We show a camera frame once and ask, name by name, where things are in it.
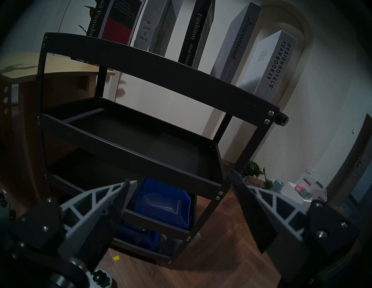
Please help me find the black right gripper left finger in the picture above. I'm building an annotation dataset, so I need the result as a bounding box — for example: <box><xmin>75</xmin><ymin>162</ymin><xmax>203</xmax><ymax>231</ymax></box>
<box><xmin>8</xmin><ymin>179</ymin><xmax>138</xmax><ymax>275</ymax></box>

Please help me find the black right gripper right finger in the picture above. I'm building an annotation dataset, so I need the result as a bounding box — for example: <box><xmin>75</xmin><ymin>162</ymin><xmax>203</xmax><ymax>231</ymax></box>
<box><xmin>230</xmin><ymin>169</ymin><xmax>362</xmax><ymax>288</ymax></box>

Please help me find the white Design Hotels Yearbook book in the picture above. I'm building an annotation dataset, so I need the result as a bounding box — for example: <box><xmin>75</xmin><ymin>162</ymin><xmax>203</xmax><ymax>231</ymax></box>
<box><xmin>238</xmin><ymin>30</ymin><xmax>298</xmax><ymax>102</ymax></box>

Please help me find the grey Discontent book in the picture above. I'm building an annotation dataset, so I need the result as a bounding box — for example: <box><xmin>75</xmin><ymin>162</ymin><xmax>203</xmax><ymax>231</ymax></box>
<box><xmin>210</xmin><ymin>2</ymin><xmax>262</xmax><ymax>84</ymax></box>

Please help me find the black Crime and Punishment book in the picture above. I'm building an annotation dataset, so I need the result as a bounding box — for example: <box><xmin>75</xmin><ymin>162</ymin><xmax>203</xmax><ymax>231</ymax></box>
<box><xmin>86</xmin><ymin>0</ymin><xmax>146</xmax><ymax>46</ymax></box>

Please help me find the black Fashion book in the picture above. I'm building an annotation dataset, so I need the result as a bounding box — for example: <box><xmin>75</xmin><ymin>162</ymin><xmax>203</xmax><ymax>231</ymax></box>
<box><xmin>178</xmin><ymin>0</ymin><xmax>216</xmax><ymax>69</ymax></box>

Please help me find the grey Statue of Liberty book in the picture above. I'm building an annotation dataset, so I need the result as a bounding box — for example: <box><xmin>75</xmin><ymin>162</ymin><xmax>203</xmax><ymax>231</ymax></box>
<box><xmin>132</xmin><ymin>0</ymin><xmax>183</xmax><ymax>56</ymax></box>

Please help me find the black three-tier shelf cart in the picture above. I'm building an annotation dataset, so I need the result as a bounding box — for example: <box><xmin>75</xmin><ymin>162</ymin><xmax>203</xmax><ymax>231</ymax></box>
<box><xmin>36</xmin><ymin>33</ymin><xmax>289</xmax><ymax>264</ymax></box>

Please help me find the small green potted plant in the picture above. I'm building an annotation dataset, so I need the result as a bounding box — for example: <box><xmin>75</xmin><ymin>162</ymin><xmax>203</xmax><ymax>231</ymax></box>
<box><xmin>245</xmin><ymin>161</ymin><xmax>264</xmax><ymax>178</ymax></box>
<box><xmin>262</xmin><ymin>167</ymin><xmax>274</xmax><ymax>190</ymax></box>

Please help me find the black base knob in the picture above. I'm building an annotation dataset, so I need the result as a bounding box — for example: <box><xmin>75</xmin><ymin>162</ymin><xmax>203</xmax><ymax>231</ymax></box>
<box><xmin>92</xmin><ymin>269</ymin><xmax>112</xmax><ymax>287</ymax></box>

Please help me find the clear plastic storage container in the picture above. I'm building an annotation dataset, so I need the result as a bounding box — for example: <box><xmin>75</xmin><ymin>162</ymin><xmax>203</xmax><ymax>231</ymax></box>
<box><xmin>294</xmin><ymin>175</ymin><xmax>328</xmax><ymax>202</ymax></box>

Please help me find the blue plastic bin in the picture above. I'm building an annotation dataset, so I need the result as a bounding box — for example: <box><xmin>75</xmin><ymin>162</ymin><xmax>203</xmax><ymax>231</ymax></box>
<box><xmin>133</xmin><ymin>177</ymin><xmax>192</xmax><ymax>230</ymax></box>

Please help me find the dark grey door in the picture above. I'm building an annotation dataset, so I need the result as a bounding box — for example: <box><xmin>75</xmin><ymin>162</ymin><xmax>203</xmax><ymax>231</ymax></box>
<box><xmin>328</xmin><ymin>113</ymin><xmax>372</xmax><ymax>224</ymax></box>

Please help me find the light wooden table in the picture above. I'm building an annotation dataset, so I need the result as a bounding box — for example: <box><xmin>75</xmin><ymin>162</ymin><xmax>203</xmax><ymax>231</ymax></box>
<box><xmin>0</xmin><ymin>52</ymin><xmax>117</xmax><ymax>201</ymax></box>

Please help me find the tall dark green plant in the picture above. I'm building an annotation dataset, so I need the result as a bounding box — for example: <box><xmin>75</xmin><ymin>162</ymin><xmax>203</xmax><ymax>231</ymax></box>
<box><xmin>78</xmin><ymin>5</ymin><xmax>98</xmax><ymax>35</ymax></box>

